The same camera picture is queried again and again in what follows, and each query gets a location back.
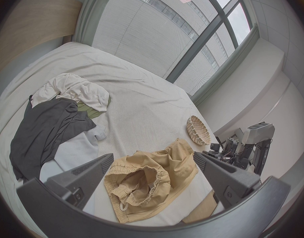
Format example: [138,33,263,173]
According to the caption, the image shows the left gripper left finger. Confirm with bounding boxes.
[46,153,115,210]

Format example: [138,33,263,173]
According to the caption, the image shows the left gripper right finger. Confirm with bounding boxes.
[194,151,261,209]

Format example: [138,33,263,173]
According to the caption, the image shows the tan shorts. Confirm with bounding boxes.
[104,138,198,224]

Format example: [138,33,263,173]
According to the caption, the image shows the round woven basket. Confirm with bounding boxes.
[187,116,212,146]

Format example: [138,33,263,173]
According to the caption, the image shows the pale blue garment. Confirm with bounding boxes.
[39,124,108,180]

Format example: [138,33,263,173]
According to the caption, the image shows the green garment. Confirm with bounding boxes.
[76,96,111,119]

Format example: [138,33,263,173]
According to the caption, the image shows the white garment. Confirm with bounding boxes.
[32,73,110,112]

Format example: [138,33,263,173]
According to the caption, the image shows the bed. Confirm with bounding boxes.
[0,0,224,229]

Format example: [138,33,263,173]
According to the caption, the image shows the black T-shirt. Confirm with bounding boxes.
[9,94,96,183]

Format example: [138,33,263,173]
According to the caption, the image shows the grey-green curtain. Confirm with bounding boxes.
[71,0,120,45]

